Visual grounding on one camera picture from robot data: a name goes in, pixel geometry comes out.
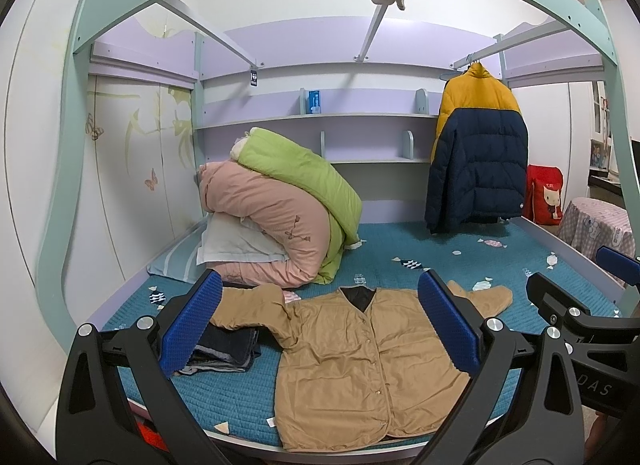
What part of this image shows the picture frame on desk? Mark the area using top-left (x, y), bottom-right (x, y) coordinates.
top-left (590, 139), bottom-right (611, 172)

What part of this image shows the white pillow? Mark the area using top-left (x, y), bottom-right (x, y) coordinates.
top-left (196, 213), bottom-right (288, 265)

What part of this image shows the striped blue pillow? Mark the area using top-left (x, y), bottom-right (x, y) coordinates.
top-left (146, 229), bottom-right (205, 284)

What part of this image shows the yellow navy puffer jacket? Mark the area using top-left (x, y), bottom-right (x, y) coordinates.
top-left (424, 62), bottom-right (528, 233)

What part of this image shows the pink folded quilt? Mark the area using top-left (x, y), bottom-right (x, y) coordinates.
top-left (200, 160), bottom-right (329, 289)

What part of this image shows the dark folded clothes stack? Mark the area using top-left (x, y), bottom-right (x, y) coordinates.
top-left (179, 324), bottom-right (260, 375)

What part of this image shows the blue box on shelf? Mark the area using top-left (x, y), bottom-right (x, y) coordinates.
top-left (307, 90), bottom-right (322, 114)

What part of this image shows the lavender wall shelf unit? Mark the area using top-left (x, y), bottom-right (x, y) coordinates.
top-left (87, 17), bottom-right (602, 232)

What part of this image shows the tan quilted jacket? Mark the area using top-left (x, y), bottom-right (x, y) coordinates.
top-left (208, 279), bottom-right (514, 453)

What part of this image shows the pink patterned covered stool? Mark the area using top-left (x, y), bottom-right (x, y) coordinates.
top-left (558, 198), bottom-right (636, 261)

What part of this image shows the green folded quilt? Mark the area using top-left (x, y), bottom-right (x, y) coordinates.
top-left (230, 127), bottom-right (362, 284)

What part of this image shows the red cartoon bag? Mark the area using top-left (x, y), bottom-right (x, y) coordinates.
top-left (523, 165), bottom-right (564, 226)

